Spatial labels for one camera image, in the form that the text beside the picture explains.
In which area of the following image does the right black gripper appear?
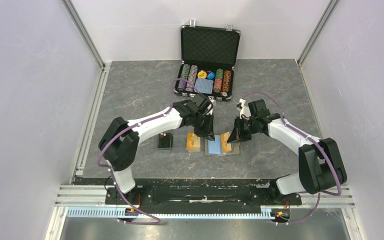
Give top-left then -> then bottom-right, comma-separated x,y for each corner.
227,116 -> 258,144

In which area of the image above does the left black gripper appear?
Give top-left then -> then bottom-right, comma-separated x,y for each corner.
191,112 -> 215,141

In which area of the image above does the beige card holder wallet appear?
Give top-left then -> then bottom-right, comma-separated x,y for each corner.
205,135 -> 240,156

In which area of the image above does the orange card box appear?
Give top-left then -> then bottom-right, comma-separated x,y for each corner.
186,132 -> 201,153

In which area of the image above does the orange credit card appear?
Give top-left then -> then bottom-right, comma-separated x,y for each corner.
220,132 -> 232,154

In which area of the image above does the black card box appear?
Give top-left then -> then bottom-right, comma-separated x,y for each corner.
157,132 -> 174,151

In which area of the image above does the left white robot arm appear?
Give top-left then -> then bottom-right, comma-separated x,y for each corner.
97,93 -> 215,204

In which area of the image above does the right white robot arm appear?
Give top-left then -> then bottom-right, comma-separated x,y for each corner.
227,98 -> 348,204

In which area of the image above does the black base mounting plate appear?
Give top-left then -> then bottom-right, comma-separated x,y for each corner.
124,178 -> 302,214

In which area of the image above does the black poker chip case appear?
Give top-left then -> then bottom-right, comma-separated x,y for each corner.
173,18 -> 241,102

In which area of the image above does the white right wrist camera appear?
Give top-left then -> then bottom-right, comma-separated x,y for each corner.
236,98 -> 251,120

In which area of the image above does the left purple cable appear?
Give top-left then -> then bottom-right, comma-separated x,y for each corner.
97,78 -> 200,225

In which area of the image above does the grey slotted cable duct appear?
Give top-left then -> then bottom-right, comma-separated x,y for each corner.
66,206 -> 286,220

